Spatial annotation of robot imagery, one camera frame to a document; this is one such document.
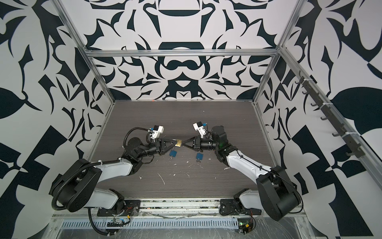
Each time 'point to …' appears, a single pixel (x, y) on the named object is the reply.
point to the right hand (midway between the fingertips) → (183, 145)
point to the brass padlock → (179, 143)
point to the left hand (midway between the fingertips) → (177, 141)
